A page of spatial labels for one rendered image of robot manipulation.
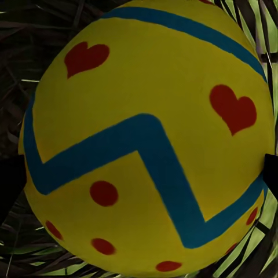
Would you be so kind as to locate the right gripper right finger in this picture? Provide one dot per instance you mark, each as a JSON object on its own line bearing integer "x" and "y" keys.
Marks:
{"x": 270, "y": 175}

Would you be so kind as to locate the wicker basket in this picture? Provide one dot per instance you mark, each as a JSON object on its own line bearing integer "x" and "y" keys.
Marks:
{"x": 20, "y": 265}

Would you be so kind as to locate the easter egg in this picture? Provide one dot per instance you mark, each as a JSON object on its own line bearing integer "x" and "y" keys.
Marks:
{"x": 144, "y": 142}

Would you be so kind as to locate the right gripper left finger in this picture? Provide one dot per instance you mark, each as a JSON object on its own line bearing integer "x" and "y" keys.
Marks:
{"x": 12, "y": 182}

